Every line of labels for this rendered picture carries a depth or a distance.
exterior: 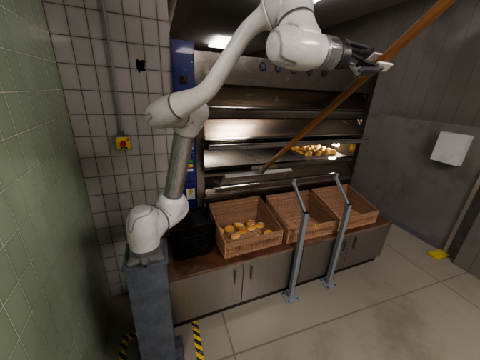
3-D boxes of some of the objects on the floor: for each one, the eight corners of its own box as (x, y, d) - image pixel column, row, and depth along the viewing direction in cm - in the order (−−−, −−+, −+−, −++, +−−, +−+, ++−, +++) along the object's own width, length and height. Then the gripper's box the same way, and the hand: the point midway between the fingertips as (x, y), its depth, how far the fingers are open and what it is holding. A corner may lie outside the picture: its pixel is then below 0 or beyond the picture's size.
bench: (164, 283, 224) (160, 235, 202) (343, 236, 314) (353, 200, 292) (171, 336, 176) (166, 282, 154) (379, 263, 266) (394, 222, 244)
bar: (212, 298, 210) (212, 185, 166) (317, 265, 257) (339, 171, 213) (222, 328, 183) (226, 204, 139) (337, 286, 231) (368, 183, 187)
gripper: (316, 45, 71) (368, 53, 80) (332, 86, 67) (386, 90, 75) (333, 22, 64) (387, 35, 73) (351, 66, 60) (407, 73, 69)
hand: (379, 61), depth 73 cm, fingers closed on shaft, 3 cm apart
